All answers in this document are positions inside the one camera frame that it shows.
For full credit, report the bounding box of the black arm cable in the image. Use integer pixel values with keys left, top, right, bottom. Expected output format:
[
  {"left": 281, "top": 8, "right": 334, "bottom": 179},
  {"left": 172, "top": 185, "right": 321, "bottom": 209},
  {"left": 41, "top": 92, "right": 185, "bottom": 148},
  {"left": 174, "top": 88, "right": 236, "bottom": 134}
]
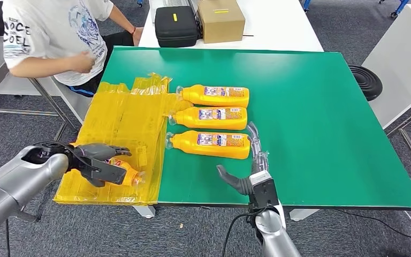
[
  {"left": 221, "top": 208, "right": 264, "bottom": 257},
  {"left": 32, "top": 140, "right": 97, "bottom": 172}
]

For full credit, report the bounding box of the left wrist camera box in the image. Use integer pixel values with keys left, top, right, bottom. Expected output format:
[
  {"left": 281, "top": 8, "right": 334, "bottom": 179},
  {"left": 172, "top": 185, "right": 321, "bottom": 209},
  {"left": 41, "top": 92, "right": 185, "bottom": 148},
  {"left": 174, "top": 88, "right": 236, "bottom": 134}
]
[{"left": 79, "top": 156, "right": 128, "bottom": 188}]

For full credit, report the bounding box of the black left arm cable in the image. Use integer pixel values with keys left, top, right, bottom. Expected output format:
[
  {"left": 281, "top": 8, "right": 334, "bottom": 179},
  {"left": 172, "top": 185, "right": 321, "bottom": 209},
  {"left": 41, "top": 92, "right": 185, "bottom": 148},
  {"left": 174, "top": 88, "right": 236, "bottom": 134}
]
[{"left": 32, "top": 140, "right": 97, "bottom": 172}]

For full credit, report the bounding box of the yellow plastic wrapped cardboard sheet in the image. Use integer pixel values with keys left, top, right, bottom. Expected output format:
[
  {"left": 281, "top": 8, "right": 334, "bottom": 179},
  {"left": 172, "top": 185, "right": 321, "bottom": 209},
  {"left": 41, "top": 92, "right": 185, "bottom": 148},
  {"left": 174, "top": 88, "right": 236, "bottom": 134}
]
[{"left": 54, "top": 72, "right": 194, "bottom": 207}]

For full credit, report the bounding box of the orange plastic detergent bottle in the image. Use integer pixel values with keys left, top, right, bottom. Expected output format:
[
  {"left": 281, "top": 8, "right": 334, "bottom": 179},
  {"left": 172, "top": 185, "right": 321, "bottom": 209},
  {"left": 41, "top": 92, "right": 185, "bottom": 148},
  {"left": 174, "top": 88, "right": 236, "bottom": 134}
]
[
  {"left": 105, "top": 157, "right": 146, "bottom": 188},
  {"left": 165, "top": 130, "right": 251, "bottom": 160},
  {"left": 176, "top": 84, "right": 250, "bottom": 109},
  {"left": 168, "top": 106, "right": 248, "bottom": 131}
]

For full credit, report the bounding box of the white table foot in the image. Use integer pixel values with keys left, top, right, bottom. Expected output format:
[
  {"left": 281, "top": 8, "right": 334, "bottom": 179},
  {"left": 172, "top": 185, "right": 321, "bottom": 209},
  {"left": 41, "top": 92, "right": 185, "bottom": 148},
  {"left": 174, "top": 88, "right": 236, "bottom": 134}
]
[
  {"left": 289, "top": 208, "right": 321, "bottom": 222},
  {"left": 132, "top": 206, "right": 156, "bottom": 219}
]

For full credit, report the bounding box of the green table mat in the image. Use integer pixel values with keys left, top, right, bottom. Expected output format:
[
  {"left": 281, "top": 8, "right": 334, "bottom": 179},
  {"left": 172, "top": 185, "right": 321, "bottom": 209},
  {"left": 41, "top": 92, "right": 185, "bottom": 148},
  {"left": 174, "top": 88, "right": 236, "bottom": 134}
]
[{"left": 99, "top": 46, "right": 411, "bottom": 211}]

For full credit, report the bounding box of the white box seat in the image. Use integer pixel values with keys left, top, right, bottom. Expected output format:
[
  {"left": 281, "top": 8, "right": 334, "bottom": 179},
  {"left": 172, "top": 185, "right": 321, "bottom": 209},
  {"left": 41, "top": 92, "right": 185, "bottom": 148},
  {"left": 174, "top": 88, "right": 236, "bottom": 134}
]
[{"left": 0, "top": 72, "right": 94, "bottom": 125}]

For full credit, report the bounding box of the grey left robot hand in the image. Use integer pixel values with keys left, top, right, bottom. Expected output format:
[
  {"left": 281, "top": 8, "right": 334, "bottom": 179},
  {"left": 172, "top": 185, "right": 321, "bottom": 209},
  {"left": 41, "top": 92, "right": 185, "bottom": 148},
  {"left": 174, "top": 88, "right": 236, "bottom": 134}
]
[{"left": 73, "top": 142, "right": 132, "bottom": 162}]

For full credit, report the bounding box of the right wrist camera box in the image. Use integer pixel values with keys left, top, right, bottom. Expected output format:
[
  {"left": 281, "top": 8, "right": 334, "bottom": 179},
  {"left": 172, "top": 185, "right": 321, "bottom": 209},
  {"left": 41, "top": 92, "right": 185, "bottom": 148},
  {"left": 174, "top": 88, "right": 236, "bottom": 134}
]
[{"left": 249, "top": 170, "right": 280, "bottom": 209}]

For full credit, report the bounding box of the brown cardboard box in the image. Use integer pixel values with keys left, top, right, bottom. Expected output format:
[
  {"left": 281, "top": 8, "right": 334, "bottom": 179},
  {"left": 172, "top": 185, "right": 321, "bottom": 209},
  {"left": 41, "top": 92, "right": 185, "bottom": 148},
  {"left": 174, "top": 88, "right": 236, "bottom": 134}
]
[{"left": 196, "top": 0, "right": 246, "bottom": 44}]

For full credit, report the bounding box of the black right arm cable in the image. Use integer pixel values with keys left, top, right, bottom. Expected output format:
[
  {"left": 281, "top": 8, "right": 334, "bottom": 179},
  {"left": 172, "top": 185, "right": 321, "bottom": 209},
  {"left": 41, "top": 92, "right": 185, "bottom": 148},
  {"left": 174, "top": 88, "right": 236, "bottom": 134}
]
[{"left": 221, "top": 208, "right": 264, "bottom": 257}]

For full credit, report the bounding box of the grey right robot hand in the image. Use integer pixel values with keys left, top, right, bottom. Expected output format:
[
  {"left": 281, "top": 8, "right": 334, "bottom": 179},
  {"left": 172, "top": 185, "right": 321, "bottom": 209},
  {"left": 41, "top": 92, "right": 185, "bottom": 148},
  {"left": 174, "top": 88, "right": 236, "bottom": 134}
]
[{"left": 216, "top": 122, "right": 270, "bottom": 196}]

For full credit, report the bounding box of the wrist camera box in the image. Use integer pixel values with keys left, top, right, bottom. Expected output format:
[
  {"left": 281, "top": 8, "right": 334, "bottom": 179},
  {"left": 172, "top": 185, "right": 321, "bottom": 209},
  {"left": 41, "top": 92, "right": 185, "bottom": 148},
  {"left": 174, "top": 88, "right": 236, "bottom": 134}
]
[
  {"left": 249, "top": 170, "right": 280, "bottom": 209},
  {"left": 79, "top": 156, "right": 128, "bottom": 188}
]

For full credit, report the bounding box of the person's left hand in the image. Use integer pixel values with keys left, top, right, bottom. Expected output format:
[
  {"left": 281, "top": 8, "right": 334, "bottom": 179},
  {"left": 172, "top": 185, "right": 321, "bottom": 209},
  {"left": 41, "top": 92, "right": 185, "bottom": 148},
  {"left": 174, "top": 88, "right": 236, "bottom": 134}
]
[{"left": 132, "top": 27, "right": 145, "bottom": 47}]

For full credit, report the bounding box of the black round stool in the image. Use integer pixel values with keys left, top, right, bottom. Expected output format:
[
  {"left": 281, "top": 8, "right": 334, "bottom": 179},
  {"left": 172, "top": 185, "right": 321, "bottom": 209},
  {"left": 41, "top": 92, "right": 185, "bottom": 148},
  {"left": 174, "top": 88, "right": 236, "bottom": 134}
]
[{"left": 348, "top": 64, "right": 384, "bottom": 102}]

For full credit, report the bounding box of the person's right hand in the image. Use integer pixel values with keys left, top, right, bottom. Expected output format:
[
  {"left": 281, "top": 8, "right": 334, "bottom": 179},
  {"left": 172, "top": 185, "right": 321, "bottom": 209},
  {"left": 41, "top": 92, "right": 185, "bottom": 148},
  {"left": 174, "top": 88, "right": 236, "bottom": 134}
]
[{"left": 68, "top": 51, "right": 96, "bottom": 74}]

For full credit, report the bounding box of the blue wheeled frame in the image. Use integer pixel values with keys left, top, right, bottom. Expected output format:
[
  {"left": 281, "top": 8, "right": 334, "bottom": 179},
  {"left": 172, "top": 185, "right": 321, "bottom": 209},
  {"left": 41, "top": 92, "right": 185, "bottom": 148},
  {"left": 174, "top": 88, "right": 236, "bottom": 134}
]
[{"left": 379, "top": 0, "right": 410, "bottom": 19}]

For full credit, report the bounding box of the person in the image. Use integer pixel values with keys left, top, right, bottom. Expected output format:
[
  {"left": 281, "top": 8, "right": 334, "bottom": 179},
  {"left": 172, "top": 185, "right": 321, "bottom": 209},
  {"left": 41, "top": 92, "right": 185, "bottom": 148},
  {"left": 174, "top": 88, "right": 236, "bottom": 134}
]
[{"left": 1, "top": 0, "right": 144, "bottom": 99}]

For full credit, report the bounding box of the white side table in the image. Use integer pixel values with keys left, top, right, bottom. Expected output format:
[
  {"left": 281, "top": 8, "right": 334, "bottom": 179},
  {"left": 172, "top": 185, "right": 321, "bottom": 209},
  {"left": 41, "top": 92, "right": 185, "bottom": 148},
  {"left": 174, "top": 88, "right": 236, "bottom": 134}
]
[{"left": 361, "top": 3, "right": 411, "bottom": 190}]

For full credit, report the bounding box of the black floor cable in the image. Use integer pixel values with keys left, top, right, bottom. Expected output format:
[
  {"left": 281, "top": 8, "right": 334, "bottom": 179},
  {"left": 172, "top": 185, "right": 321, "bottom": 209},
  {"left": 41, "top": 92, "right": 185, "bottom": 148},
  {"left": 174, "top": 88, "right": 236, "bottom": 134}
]
[{"left": 328, "top": 208, "right": 411, "bottom": 246}]

